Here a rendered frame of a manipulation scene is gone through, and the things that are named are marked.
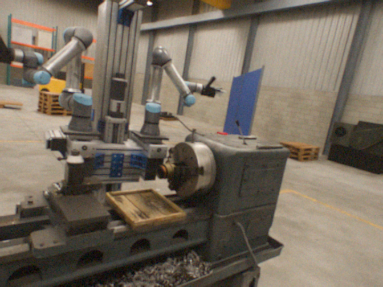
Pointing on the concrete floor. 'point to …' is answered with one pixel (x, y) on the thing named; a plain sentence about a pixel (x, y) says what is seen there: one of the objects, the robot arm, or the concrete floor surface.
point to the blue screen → (243, 102)
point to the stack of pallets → (48, 103)
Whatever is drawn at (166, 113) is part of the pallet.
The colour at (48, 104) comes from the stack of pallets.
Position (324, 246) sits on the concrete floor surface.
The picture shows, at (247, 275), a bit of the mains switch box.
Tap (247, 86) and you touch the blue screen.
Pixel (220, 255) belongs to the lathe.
